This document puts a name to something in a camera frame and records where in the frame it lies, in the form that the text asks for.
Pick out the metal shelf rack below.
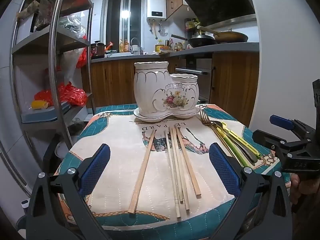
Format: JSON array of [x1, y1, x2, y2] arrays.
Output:
[[10, 0, 97, 195]]

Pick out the blue tray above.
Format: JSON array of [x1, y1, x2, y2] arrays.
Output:
[[21, 104, 75, 123]]

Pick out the seasoning jars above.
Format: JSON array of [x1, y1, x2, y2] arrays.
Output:
[[185, 17, 198, 29]]

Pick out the person's right hand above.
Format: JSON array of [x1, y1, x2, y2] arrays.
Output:
[[290, 174, 320, 206]]

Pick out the white ceramic saucer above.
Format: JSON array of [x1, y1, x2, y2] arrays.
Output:
[[133, 106, 201, 123]]

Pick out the printed teal-edged table cloth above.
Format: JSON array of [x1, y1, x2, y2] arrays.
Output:
[[56, 104, 282, 230]]

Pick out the hanging red plastic bag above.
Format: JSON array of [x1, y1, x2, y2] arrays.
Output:
[[76, 46, 88, 68]]

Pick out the black plastic bag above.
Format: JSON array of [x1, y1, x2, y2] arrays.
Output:
[[59, 15, 85, 38]]

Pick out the metal sink faucet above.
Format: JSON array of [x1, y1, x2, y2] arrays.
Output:
[[130, 37, 142, 54]]

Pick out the dark red rice cooker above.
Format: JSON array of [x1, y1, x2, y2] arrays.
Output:
[[90, 40, 105, 59]]

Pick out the large red plastic bag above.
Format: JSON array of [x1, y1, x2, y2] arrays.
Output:
[[34, 82, 88, 107]]

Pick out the white floral ceramic utensil holder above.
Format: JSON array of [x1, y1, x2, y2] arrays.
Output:
[[133, 61, 200, 115]]

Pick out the white plastic bag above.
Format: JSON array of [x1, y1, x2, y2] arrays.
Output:
[[60, 50, 83, 80]]

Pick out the green and yellow handled cutlery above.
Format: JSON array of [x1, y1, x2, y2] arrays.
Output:
[[211, 121, 258, 163]]

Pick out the wooden chopstick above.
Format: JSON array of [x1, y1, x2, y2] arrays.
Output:
[[128, 129, 156, 214], [175, 125, 202, 197], [164, 131, 181, 218], [168, 127, 184, 204], [171, 127, 190, 210]]

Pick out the dish soap bottles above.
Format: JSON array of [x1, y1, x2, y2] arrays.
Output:
[[119, 39, 130, 53]]

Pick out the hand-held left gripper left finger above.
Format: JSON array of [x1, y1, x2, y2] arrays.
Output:
[[25, 144, 112, 240]]

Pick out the grey kitchen countertop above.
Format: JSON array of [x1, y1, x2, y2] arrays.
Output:
[[90, 42, 260, 63]]

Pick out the kitchen window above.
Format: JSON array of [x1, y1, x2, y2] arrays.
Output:
[[105, 0, 144, 49]]

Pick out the wooden lower cabinets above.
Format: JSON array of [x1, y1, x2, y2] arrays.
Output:
[[81, 50, 260, 128]]

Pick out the brown frying pan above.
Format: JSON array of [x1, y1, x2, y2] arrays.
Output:
[[196, 26, 249, 43]]

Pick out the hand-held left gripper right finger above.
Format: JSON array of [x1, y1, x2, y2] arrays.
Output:
[[209, 143, 293, 240]]

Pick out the yellow corn cob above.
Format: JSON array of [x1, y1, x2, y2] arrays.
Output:
[[31, 100, 49, 110]]

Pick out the black range hood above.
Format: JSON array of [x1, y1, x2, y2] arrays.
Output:
[[181, 0, 257, 28]]

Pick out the yellow plastic spoon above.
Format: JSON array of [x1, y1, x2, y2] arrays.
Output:
[[221, 122, 262, 158]]

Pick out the dark food packet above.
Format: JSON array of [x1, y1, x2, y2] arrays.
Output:
[[35, 0, 54, 30]]

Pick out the white water heater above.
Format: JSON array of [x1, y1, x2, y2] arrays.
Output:
[[146, 0, 167, 20]]

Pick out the gold metal fork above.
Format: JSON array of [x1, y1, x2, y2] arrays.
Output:
[[200, 110, 234, 155]]

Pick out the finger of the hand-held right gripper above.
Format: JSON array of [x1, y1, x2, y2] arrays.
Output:
[[270, 114, 316, 141], [252, 129, 300, 157]]

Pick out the black wok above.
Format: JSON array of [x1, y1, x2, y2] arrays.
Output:
[[171, 34, 218, 48]]

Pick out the built-in oven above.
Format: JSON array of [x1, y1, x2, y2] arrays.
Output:
[[175, 57, 215, 103]]

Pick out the green plastic spoon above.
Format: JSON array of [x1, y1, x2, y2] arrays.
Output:
[[215, 127, 250, 168]]

